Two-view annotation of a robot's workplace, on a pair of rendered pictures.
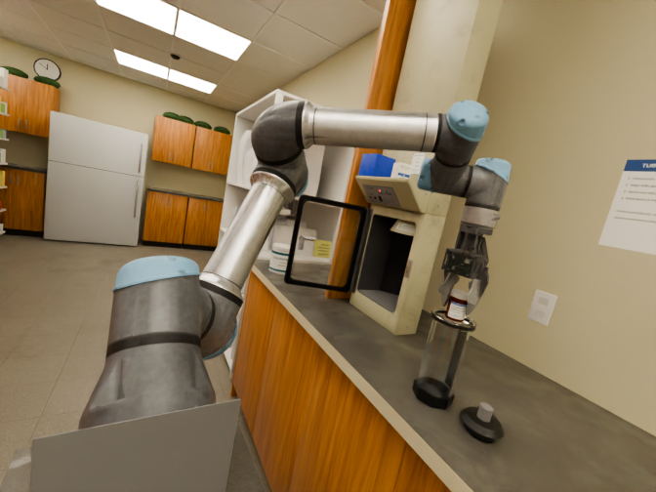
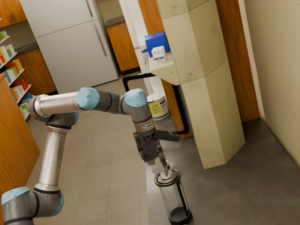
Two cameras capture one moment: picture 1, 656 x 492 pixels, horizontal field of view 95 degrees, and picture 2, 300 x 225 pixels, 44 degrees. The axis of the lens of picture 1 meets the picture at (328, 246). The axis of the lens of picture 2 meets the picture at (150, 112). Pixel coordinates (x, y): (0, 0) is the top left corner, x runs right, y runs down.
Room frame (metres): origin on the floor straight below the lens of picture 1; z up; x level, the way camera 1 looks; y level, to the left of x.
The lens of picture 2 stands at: (-0.28, -1.12, 2.00)
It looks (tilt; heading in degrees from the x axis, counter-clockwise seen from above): 23 degrees down; 36
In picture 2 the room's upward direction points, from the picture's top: 18 degrees counter-clockwise
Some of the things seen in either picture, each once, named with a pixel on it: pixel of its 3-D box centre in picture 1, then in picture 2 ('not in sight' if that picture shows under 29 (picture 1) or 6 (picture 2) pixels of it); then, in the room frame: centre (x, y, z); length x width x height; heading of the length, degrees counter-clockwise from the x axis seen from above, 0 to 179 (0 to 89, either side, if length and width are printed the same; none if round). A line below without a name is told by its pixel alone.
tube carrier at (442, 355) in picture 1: (442, 355); (173, 197); (0.73, -0.35, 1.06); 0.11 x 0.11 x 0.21
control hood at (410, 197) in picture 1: (387, 192); (163, 67); (1.19, -0.18, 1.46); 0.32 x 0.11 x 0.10; 31
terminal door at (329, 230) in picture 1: (325, 245); (156, 105); (1.32, 0.01, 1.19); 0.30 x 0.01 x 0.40; 100
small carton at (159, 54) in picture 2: (400, 172); (159, 54); (1.15, -0.21, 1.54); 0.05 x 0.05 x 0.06; 17
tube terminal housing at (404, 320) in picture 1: (412, 231); (206, 81); (1.29, -0.34, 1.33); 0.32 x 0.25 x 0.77; 31
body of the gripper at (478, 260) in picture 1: (468, 251); (148, 143); (0.71, -0.33, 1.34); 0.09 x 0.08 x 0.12; 137
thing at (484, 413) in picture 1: (482, 419); not in sight; (0.63, -0.43, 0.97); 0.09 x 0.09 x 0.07
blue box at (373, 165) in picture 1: (377, 167); (156, 43); (1.28, -0.13, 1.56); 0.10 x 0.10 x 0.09; 31
